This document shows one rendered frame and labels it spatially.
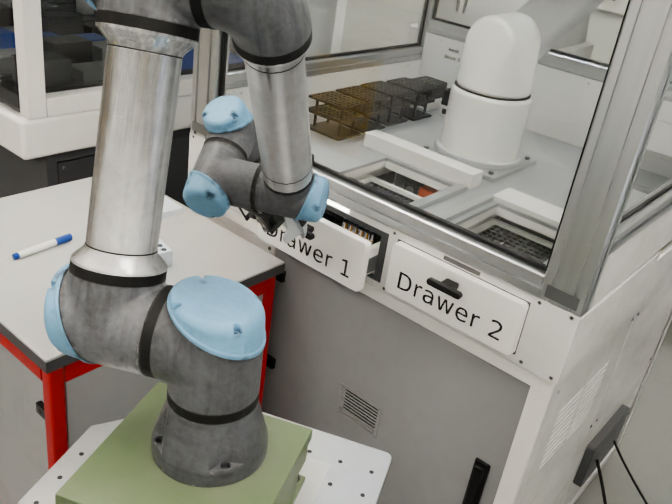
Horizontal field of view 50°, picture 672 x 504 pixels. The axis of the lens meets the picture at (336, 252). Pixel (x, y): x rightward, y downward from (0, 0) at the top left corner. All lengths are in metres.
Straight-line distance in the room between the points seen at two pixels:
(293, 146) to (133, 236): 0.26
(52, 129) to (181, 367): 1.23
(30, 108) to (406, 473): 1.25
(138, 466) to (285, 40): 0.55
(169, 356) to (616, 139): 0.73
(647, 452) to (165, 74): 2.17
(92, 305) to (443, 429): 0.89
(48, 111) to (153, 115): 1.14
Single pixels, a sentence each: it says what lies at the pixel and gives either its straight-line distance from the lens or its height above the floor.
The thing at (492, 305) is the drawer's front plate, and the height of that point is 0.90.
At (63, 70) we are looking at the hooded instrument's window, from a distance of 2.00.
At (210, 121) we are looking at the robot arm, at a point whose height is 1.18.
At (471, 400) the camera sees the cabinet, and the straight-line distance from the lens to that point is 1.49.
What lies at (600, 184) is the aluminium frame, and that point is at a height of 1.18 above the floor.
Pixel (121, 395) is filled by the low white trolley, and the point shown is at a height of 0.59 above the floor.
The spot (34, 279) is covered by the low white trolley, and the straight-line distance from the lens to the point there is 1.55.
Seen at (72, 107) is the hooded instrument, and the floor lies 0.92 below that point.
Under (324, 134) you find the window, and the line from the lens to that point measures 1.52.
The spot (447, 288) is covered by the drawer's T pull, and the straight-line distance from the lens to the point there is 1.33.
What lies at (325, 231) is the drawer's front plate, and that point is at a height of 0.91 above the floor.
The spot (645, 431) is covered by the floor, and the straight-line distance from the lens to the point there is 2.78.
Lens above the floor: 1.55
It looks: 28 degrees down
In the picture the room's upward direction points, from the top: 9 degrees clockwise
